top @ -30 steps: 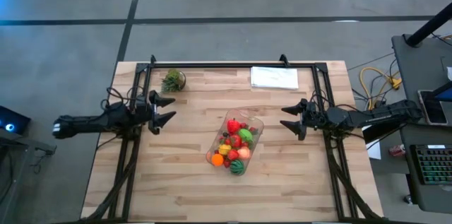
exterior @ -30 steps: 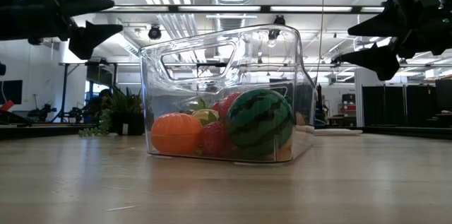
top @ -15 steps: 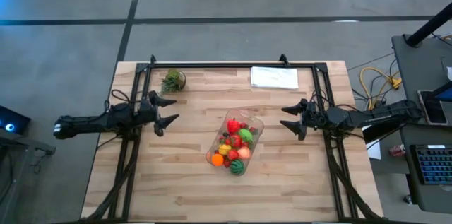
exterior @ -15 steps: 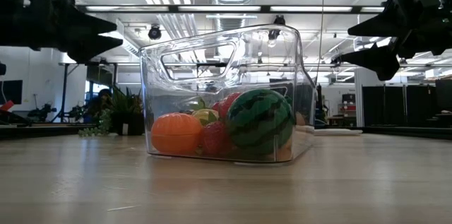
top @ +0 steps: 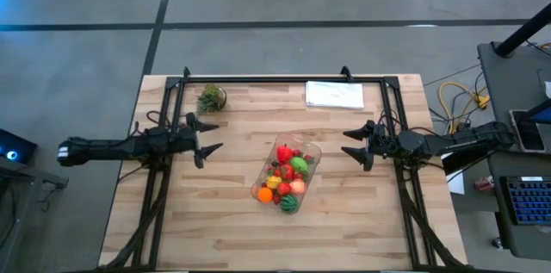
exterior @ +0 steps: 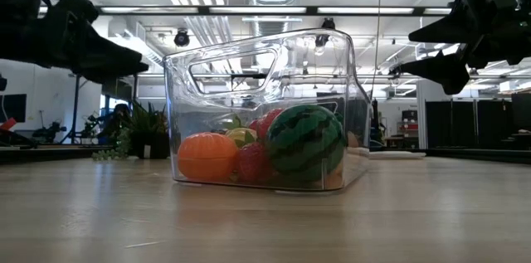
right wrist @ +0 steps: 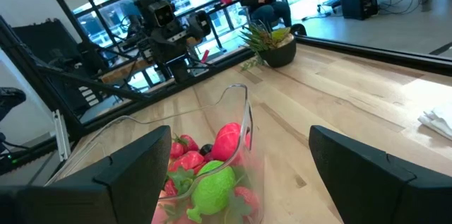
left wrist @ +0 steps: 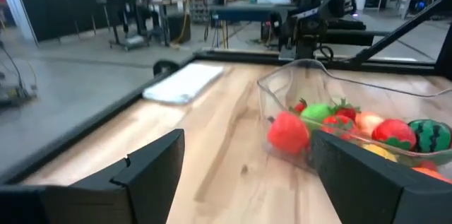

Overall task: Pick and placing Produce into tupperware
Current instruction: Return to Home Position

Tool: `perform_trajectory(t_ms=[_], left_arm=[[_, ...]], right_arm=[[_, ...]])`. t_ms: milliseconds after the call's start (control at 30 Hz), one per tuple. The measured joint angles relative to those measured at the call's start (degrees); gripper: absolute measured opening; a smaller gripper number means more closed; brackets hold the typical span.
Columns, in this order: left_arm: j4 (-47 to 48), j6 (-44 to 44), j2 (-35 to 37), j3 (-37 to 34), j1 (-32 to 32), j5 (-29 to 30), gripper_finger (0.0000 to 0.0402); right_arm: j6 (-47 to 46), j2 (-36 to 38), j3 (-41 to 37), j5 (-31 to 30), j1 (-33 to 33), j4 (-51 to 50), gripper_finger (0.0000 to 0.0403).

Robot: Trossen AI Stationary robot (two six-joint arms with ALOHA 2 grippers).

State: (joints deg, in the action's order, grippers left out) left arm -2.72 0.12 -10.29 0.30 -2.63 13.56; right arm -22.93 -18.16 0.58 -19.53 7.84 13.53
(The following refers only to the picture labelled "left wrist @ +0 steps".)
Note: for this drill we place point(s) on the cluttered workbench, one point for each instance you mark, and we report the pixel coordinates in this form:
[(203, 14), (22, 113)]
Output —
[(141, 5)]

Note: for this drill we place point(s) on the red bumpy toy fruit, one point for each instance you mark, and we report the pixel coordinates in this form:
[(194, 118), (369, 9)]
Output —
[(287, 134)]

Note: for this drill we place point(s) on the small toy strawberry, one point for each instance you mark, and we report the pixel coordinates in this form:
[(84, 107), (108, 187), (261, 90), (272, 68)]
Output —
[(347, 111), (300, 106)]

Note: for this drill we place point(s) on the black partition panels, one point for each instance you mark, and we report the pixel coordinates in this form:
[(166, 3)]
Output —
[(53, 1)]

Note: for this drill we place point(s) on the large toy strawberry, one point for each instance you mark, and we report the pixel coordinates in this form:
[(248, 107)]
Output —
[(393, 132)]

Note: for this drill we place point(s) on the white pillar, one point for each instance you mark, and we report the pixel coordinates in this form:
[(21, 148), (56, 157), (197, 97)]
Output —
[(14, 5)]

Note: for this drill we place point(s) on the clear plastic tupperware container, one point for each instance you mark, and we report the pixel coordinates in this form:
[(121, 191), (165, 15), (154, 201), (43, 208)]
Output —
[(300, 82)]

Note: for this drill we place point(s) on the toy peach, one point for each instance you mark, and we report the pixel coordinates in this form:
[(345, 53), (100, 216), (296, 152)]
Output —
[(367, 123)]

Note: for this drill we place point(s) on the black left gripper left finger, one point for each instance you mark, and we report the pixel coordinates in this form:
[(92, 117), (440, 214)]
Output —
[(106, 192)]

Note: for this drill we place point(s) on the green toy apple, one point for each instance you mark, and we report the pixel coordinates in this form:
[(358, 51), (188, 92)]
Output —
[(316, 112)]

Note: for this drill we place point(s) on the toy orange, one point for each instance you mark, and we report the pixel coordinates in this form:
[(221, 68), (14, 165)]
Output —
[(432, 174)]

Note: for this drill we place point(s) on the blue top table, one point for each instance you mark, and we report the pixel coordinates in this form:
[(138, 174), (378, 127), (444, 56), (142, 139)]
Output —
[(247, 10)]

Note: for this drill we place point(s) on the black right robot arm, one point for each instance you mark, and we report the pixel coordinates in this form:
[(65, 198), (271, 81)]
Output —
[(307, 29)]

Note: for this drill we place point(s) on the black bin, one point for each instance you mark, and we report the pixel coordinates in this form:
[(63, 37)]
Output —
[(178, 28)]

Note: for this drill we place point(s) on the yellow toy bell pepper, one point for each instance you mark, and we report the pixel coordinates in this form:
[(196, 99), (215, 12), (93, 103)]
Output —
[(379, 151)]

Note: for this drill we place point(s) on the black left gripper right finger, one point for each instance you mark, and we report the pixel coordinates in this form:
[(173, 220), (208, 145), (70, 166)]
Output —
[(370, 192)]

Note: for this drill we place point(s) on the green toy watermelon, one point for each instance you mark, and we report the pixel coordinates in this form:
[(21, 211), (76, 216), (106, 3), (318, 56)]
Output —
[(431, 135)]

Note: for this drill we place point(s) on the white folded cloth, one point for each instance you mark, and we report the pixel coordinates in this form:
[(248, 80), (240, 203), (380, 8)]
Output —
[(183, 82)]

